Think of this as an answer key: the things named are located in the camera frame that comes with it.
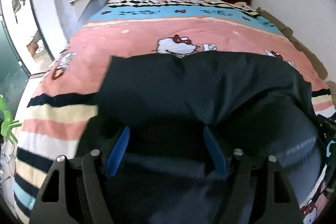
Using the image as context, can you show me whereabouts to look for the dark navy padded jacket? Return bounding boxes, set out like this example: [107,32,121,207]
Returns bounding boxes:
[77,52,325,223]

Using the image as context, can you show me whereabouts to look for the pink Hello Kitty blanket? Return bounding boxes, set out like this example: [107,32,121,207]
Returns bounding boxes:
[14,0,335,223]

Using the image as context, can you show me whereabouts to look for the green plastic hanger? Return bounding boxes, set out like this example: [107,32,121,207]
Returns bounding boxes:
[0,94,22,144]

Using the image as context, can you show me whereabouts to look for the brown cardboard strip by bed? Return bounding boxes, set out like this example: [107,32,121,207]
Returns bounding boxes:
[256,6,336,109]

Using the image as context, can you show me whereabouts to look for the white bedside shelf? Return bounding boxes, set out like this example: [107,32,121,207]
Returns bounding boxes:
[70,0,109,28]

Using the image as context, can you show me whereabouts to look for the dark green door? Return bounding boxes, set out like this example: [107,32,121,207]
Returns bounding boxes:
[0,22,29,116]

